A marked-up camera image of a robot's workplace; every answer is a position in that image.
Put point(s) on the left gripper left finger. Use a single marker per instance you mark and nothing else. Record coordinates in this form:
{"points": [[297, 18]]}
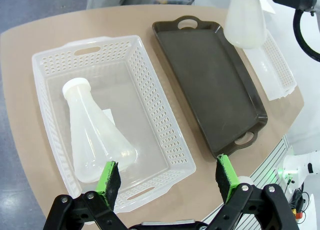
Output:
{"points": [[107, 185]]}

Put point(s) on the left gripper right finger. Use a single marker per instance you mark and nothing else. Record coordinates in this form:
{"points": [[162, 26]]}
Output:
{"points": [[226, 180]]}

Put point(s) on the translucent white conical flask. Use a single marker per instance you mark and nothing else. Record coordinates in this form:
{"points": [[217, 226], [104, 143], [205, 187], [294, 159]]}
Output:
{"points": [[245, 22], [92, 129]]}

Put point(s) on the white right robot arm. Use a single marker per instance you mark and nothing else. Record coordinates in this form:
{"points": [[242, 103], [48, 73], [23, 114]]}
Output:
{"points": [[311, 109]]}

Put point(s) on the white perforated plastic basket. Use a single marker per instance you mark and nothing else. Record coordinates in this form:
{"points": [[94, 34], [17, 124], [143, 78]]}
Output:
{"points": [[277, 64], [155, 89]]}

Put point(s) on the red emergency stop button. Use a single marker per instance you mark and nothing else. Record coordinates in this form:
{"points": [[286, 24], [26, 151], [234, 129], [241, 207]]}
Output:
{"points": [[299, 213]]}

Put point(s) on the dark brown plastic tray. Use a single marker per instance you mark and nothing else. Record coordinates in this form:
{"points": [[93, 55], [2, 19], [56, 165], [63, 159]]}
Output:
{"points": [[207, 84]]}

